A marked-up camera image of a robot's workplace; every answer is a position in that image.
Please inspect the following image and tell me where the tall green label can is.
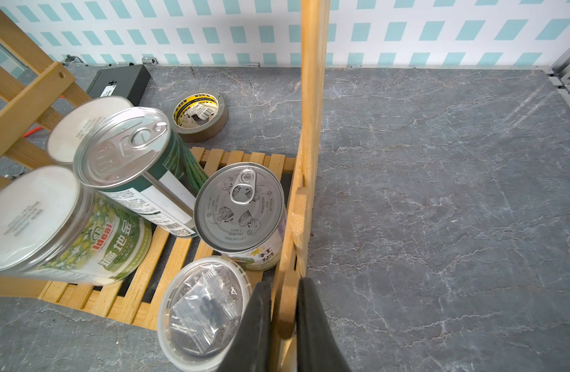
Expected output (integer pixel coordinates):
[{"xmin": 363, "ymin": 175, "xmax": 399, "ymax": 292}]
[{"xmin": 73, "ymin": 107, "xmax": 208, "ymax": 238}]

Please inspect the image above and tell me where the purple label sun can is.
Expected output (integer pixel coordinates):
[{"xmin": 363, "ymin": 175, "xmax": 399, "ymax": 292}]
[{"xmin": 194, "ymin": 162, "xmax": 287, "ymax": 271}]

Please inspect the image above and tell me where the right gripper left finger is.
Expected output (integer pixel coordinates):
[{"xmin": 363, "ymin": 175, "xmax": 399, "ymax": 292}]
[{"xmin": 218, "ymin": 281, "xmax": 272, "ymax": 371}]

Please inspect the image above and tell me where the rear white lid can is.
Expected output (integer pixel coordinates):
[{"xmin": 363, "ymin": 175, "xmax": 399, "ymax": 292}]
[{"xmin": 46, "ymin": 96, "xmax": 133, "ymax": 166}]

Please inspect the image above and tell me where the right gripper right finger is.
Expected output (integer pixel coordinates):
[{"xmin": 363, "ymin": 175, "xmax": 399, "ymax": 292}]
[{"xmin": 296, "ymin": 277, "xmax": 351, "ymax": 371}]

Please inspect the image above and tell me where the wooden two-tier shelf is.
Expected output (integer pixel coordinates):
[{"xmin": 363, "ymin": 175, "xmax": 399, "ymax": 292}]
[{"xmin": 0, "ymin": 1, "xmax": 330, "ymax": 371}]

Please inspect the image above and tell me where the small clear seed jar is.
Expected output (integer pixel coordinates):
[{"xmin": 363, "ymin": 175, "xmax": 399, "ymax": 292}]
[{"xmin": 156, "ymin": 256, "xmax": 252, "ymax": 371}]

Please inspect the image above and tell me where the white lid green can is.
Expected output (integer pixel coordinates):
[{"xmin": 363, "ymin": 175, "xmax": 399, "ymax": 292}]
[{"xmin": 0, "ymin": 166, "xmax": 153, "ymax": 286}]

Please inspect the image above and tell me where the brown tape roll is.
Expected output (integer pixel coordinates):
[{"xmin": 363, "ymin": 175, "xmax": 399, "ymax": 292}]
[{"xmin": 170, "ymin": 90, "xmax": 229, "ymax": 143}]

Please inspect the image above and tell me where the black box device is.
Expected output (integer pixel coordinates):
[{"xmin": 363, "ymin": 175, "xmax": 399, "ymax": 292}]
[{"xmin": 87, "ymin": 64, "xmax": 151, "ymax": 106}]

